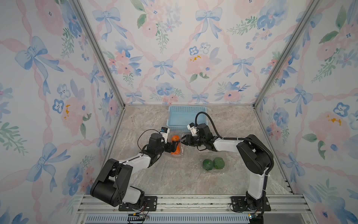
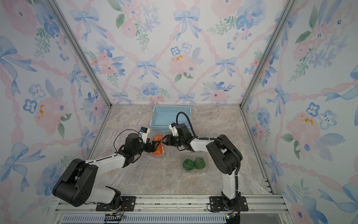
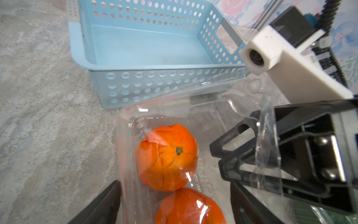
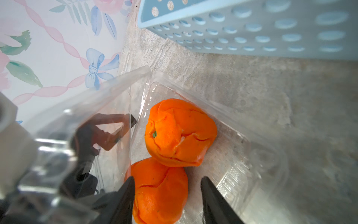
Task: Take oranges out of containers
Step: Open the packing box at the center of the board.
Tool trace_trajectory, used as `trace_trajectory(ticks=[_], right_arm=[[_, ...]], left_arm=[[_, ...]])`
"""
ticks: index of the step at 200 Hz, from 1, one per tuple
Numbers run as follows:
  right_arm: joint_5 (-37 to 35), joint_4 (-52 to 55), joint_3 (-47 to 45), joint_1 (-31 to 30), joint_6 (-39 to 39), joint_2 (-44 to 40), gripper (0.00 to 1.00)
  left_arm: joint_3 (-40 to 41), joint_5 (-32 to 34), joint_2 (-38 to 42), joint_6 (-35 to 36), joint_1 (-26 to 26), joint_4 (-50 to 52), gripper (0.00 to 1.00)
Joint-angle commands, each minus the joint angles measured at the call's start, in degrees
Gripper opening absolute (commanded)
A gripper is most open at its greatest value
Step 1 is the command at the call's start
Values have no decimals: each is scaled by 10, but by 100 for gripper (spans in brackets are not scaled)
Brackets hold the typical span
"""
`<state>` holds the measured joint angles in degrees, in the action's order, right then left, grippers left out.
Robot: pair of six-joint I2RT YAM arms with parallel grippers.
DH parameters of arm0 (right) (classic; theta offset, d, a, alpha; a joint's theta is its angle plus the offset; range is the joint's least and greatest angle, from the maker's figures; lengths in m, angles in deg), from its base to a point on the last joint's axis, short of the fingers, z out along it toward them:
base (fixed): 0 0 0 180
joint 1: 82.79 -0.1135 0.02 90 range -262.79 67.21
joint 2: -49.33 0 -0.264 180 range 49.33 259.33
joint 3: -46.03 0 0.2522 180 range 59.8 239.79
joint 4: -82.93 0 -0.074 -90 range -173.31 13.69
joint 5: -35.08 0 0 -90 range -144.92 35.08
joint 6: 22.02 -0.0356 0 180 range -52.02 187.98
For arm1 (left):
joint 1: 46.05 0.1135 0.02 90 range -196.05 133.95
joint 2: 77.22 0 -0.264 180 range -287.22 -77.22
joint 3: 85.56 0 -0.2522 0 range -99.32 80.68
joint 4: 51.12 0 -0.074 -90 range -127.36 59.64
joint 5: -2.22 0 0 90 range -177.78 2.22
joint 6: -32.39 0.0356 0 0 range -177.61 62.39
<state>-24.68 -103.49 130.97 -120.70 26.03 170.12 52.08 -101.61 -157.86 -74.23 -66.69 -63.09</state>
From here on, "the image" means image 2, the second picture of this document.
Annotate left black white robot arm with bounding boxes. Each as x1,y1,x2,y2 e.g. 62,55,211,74
52,133,161,211

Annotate clear container of green fruit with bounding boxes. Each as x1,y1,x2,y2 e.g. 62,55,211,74
178,153,210,175

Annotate left aluminium corner post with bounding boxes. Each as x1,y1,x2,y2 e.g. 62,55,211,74
44,0,112,108

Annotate aluminium corner post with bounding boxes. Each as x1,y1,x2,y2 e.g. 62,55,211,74
44,0,112,108
240,0,296,110

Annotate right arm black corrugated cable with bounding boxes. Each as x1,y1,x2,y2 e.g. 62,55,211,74
175,111,243,202

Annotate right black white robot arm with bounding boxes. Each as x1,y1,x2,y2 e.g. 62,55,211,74
163,123,242,211

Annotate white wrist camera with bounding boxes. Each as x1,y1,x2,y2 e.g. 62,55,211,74
139,127,150,144
169,123,179,136

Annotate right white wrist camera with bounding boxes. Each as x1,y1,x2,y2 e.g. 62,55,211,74
169,123,179,136

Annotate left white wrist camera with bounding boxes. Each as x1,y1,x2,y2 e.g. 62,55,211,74
139,127,150,144

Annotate clear container of oranges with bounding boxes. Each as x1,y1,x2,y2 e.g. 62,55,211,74
151,134,166,156

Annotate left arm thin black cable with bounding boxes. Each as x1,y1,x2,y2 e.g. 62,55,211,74
113,128,142,153

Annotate light blue plastic basket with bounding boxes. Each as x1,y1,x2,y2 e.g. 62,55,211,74
150,105,192,132

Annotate aluminium mounting rail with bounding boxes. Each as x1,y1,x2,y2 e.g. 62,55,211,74
50,195,293,224

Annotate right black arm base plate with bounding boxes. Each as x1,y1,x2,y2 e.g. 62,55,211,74
208,196,249,212

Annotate right aluminium corner post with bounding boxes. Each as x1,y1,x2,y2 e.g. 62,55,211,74
240,0,296,110

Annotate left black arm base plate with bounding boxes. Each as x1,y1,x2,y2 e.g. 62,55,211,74
96,196,136,212

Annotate green orange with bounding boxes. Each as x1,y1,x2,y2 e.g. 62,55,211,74
183,159,195,170
194,157,206,169

